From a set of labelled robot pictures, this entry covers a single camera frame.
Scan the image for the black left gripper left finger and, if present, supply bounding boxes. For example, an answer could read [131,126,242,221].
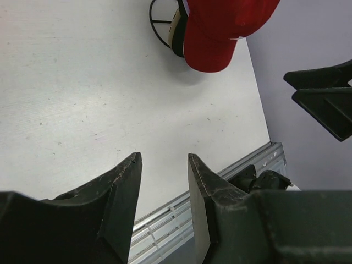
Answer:
[1,152,142,263]

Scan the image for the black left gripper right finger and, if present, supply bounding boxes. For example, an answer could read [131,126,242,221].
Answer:
[188,153,351,263]

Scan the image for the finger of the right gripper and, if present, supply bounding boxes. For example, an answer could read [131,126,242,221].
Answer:
[283,60,351,90]
[292,87,351,142]

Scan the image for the red baseball cap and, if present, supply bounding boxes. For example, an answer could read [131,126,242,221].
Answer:
[183,0,280,73]

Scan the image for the black baseball cap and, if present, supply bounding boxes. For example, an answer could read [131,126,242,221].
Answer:
[172,16,188,58]

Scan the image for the beige baseball cap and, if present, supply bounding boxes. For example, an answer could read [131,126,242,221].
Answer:
[168,8,182,48]

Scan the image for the aluminium rail frame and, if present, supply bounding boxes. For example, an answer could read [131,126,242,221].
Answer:
[128,142,287,263]

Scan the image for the black wire hat stand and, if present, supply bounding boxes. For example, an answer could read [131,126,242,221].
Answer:
[148,0,190,50]

